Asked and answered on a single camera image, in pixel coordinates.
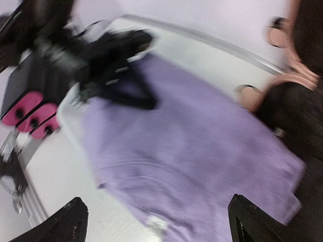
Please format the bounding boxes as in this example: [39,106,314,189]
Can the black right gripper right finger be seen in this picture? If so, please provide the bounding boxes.
[228,194,287,241]

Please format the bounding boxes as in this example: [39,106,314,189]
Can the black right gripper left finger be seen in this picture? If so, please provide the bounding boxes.
[11,197,88,242]

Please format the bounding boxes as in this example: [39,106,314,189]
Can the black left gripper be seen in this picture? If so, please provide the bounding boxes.
[34,28,157,110]

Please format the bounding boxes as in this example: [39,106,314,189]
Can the purple shirt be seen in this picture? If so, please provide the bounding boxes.
[83,54,304,241]

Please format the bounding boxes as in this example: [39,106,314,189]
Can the black pink drawer organizer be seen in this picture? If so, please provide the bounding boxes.
[1,53,72,139]

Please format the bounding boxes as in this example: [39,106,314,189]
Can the beige hard-shell suitcase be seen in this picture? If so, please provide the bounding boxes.
[234,0,323,215]

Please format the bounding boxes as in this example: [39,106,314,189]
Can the white perforated plastic basket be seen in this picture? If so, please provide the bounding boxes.
[57,83,87,159]

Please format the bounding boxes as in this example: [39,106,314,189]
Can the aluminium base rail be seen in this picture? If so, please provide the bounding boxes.
[1,130,48,227]

